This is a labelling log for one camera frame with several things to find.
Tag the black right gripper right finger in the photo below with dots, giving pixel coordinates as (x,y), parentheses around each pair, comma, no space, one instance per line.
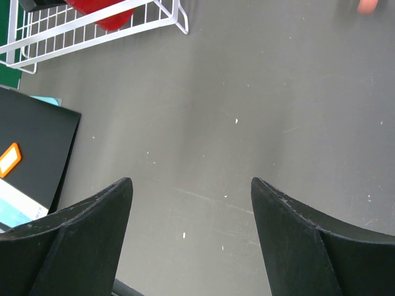
(307,252)

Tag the pink ceramic mug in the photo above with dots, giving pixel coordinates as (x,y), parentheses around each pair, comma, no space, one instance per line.
(366,7)

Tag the black book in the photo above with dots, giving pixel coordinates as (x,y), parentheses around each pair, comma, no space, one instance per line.
(45,134)

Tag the orange tag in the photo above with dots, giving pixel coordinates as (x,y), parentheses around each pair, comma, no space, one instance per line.
(10,159)

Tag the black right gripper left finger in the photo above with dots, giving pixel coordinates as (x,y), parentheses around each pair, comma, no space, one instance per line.
(73,251)

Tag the white wire dish rack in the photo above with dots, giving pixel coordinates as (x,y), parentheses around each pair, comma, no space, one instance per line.
(33,37)

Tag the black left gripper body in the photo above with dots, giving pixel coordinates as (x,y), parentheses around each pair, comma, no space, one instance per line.
(36,5)

